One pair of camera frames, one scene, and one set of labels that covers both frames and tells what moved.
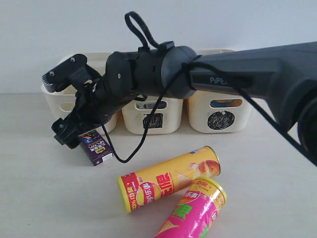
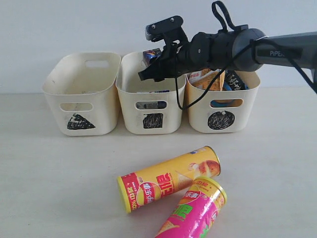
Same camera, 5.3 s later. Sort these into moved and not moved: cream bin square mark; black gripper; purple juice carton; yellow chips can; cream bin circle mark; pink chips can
Moved: purple juice carton; black gripper
Not moved: cream bin circle mark; pink chips can; cream bin square mark; yellow chips can
